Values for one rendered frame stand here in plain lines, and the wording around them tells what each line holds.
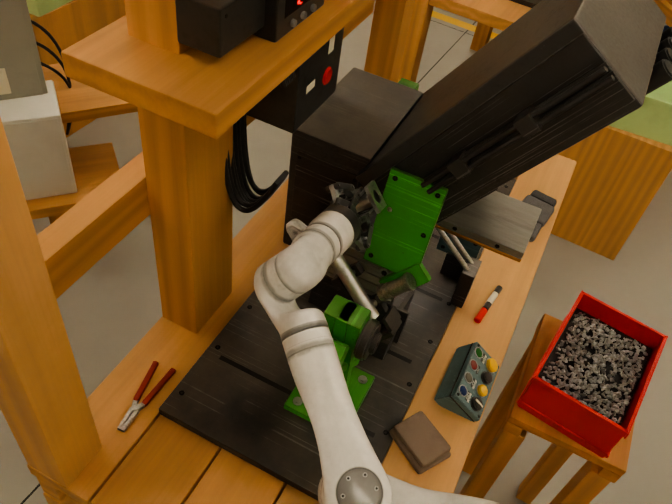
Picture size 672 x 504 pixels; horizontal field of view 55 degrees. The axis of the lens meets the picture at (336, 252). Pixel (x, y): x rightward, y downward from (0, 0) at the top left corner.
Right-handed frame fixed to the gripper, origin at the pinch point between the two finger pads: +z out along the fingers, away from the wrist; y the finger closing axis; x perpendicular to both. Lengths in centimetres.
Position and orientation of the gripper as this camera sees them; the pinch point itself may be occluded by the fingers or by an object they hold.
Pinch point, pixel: (363, 202)
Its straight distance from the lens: 120.3
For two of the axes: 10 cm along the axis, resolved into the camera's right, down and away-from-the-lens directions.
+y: -4.5, -8.7, -2.2
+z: 4.0, -4.1, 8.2
